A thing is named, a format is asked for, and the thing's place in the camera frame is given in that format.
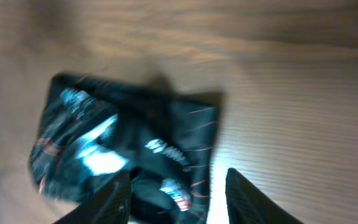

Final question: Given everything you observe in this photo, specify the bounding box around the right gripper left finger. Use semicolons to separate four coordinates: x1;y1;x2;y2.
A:
53;170;132;224

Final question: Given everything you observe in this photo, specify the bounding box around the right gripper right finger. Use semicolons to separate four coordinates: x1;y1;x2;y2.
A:
226;168;302;224

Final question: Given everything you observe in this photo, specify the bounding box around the black printed cycling jersey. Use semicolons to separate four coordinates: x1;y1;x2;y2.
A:
28;72;219;223

